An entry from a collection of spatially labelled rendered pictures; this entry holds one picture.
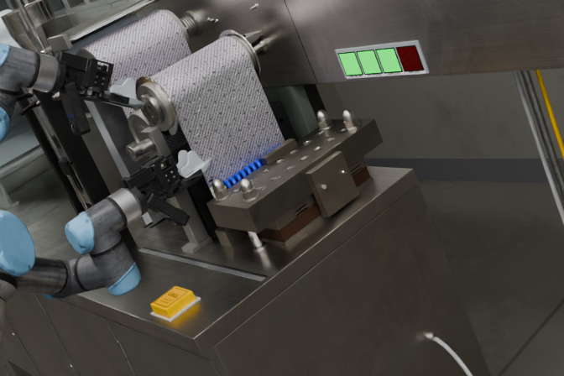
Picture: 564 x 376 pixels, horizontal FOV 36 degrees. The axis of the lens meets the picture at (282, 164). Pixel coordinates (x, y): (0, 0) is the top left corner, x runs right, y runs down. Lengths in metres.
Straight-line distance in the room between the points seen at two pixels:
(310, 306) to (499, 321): 1.30
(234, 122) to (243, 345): 0.53
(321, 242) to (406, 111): 2.31
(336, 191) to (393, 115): 2.28
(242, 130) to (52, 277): 0.54
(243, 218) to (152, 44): 0.56
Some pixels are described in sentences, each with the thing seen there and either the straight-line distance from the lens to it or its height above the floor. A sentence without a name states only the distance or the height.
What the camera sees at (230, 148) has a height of 1.09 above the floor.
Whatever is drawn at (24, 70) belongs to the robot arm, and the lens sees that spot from 1.81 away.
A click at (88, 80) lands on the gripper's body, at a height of 1.38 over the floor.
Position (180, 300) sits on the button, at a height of 0.92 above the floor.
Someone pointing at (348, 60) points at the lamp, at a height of 1.19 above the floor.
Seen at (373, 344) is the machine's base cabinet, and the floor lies 0.61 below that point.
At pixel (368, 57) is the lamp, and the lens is 1.85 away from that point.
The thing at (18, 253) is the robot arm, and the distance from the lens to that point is 1.52.
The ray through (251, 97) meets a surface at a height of 1.17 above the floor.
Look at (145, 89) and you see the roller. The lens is 1.95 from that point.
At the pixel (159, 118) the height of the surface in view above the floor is 1.23.
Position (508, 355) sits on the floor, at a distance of 2.87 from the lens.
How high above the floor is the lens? 1.65
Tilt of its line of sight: 18 degrees down
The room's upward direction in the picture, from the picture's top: 23 degrees counter-clockwise
